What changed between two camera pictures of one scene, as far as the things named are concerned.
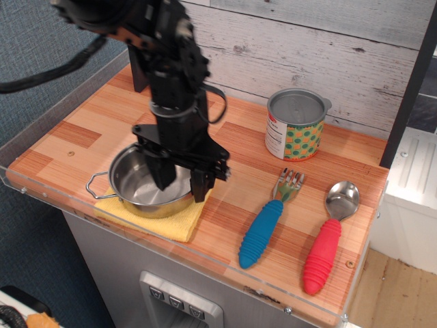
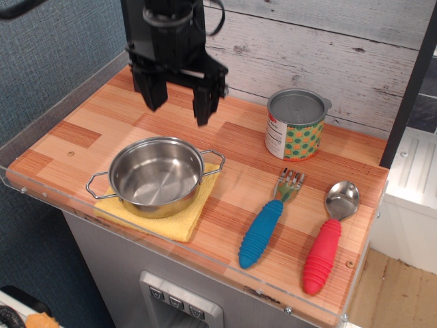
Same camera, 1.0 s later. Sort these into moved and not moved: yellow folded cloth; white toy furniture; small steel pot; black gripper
Moved: black gripper
Not moved: yellow folded cloth; small steel pot; white toy furniture
